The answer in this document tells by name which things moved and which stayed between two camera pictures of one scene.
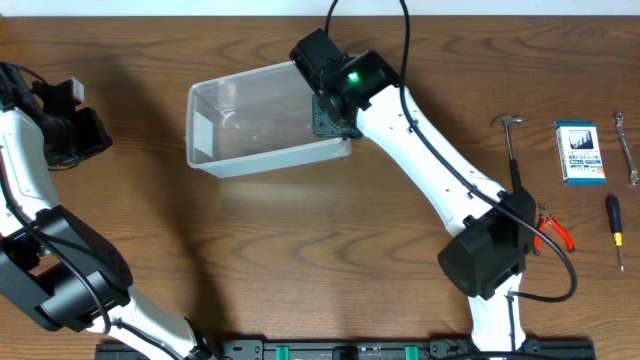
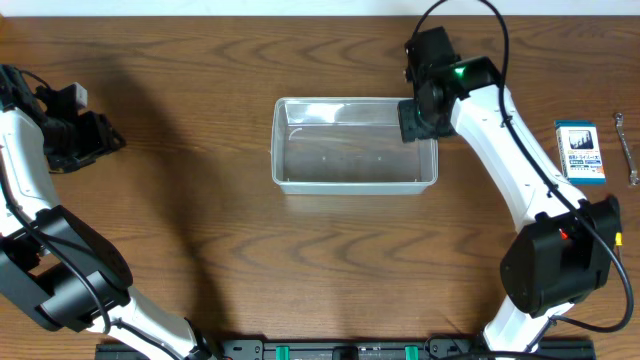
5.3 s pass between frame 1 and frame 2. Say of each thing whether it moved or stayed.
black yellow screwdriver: stayed
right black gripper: moved
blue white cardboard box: stayed
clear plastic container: moved
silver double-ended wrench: stayed
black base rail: stayed
